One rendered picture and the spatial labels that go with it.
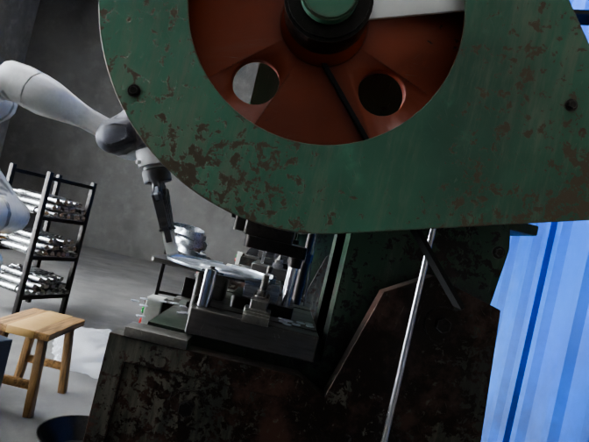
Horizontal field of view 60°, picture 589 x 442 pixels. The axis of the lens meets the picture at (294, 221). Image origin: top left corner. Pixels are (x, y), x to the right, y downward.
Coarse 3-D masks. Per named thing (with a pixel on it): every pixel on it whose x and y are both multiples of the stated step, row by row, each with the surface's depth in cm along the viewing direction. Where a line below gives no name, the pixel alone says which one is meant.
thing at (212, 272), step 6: (210, 270) 117; (216, 270) 118; (204, 276) 117; (210, 276) 117; (216, 276) 119; (204, 282) 117; (210, 282) 117; (204, 288) 117; (210, 288) 117; (204, 294) 117; (210, 294) 117; (198, 300) 117; (204, 300) 117; (210, 300) 118; (204, 306) 117
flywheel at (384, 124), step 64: (192, 0) 98; (256, 0) 98; (320, 0) 85; (384, 0) 94; (448, 0) 94; (320, 64) 97; (384, 64) 98; (448, 64) 99; (320, 128) 98; (384, 128) 98
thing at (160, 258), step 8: (152, 256) 130; (160, 256) 133; (168, 264) 129; (176, 264) 129; (200, 272) 129; (200, 280) 131; (216, 280) 131; (224, 280) 132; (240, 280) 129; (200, 288) 131; (216, 288) 131; (224, 288) 132; (192, 296) 131; (216, 296) 131; (224, 296) 138; (192, 304) 131
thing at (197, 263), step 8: (168, 256) 130; (176, 256) 141; (184, 256) 144; (192, 256) 147; (184, 264) 124; (192, 264) 130; (200, 264) 133; (208, 264) 134; (216, 264) 140; (224, 272) 130; (232, 272) 132; (240, 272) 135; (248, 272) 145; (256, 272) 147; (248, 280) 125; (256, 280) 127
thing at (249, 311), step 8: (264, 280) 120; (264, 288) 120; (256, 296) 118; (264, 296) 119; (256, 304) 113; (264, 304) 113; (248, 312) 111; (256, 312) 112; (264, 312) 112; (248, 320) 111; (256, 320) 111; (264, 320) 111
